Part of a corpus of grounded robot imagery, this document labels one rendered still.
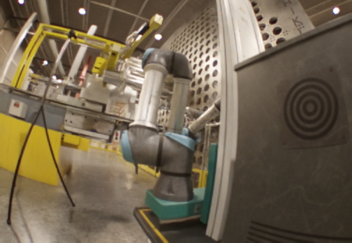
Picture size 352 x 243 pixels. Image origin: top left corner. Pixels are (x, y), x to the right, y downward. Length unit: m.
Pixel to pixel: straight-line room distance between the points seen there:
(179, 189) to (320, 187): 0.40
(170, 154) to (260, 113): 0.32
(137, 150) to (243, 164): 0.33
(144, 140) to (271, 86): 0.40
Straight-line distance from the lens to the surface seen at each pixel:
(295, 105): 0.28
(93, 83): 2.23
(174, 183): 0.51
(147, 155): 0.50
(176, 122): 0.71
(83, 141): 1.81
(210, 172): 0.53
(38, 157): 1.83
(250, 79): 0.35
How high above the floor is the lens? 0.62
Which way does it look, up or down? 15 degrees up
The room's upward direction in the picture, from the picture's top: 7 degrees clockwise
